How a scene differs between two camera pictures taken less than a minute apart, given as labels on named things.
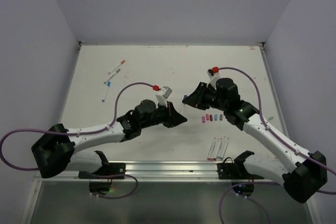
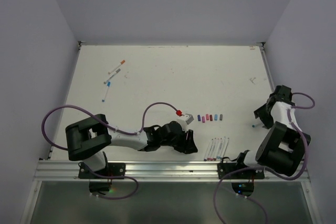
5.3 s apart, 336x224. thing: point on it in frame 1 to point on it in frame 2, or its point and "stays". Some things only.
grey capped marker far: [116, 72] stays
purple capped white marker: [185, 106] to [208, 150]
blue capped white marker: [108, 84] stays
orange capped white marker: [121, 63] stays
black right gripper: [196, 98] to [260, 112]
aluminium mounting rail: [160, 170] stays
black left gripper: [173, 117] to [187, 146]
